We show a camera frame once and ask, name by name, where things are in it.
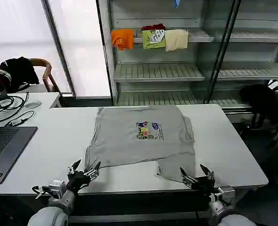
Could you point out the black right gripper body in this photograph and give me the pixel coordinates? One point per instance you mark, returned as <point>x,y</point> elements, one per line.
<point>203,183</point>

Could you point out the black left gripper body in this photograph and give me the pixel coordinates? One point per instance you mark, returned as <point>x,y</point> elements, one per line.
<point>77,179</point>

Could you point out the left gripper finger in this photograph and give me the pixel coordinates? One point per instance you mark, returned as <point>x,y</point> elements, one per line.
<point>74,165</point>
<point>93,171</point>

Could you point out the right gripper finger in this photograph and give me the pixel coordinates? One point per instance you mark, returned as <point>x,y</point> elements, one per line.
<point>207,171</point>
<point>187,179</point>

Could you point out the grey printed t-shirt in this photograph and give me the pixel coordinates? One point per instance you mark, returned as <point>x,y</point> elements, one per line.
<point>129,146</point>

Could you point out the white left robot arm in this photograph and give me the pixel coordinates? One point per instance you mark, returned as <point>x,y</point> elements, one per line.
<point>50,216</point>

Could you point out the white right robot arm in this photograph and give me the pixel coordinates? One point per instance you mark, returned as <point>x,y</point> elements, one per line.
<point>230,220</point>

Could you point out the dark grey open laptop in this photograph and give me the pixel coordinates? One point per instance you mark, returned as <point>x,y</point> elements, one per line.
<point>7,147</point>

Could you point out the grey computer mouse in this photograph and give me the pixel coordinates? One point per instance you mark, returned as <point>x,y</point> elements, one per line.
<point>33,104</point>

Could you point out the black garment heap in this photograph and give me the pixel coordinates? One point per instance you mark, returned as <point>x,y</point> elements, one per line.
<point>262,103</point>

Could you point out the brown wooden chair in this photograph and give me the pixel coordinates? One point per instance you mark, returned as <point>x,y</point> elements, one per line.
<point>48,75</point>

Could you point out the black jacket with white stripes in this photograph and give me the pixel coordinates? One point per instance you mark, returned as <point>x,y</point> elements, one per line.
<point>16,73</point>

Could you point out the grey metal shelf rack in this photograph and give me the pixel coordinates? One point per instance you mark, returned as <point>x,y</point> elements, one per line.
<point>157,70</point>

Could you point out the grey window frame post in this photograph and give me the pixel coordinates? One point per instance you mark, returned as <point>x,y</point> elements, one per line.
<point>60,49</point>

